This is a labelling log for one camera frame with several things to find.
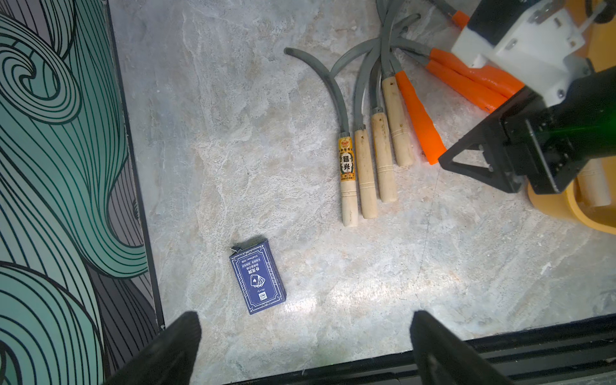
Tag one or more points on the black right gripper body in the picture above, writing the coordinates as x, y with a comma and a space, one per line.
550, 146

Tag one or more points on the black vertical frame post left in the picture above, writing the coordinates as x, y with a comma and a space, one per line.
157, 304

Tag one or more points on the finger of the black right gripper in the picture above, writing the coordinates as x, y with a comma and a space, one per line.
480, 154

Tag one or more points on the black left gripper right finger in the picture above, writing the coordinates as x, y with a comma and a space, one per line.
442, 358

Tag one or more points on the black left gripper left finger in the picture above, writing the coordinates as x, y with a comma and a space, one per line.
168, 359

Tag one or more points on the labelled wooden handle sickle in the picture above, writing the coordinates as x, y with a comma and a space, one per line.
346, 154

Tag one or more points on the blue playing card box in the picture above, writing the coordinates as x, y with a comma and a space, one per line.
258, 277

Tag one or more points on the yellow plastic storage tray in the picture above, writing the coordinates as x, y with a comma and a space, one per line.
569, 205

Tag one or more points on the large wooden handle sickle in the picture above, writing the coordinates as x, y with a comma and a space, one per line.
594, 190

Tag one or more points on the orange handle sickle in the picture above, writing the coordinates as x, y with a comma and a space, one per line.
482, 98
425, 131
442, 63
459, 18

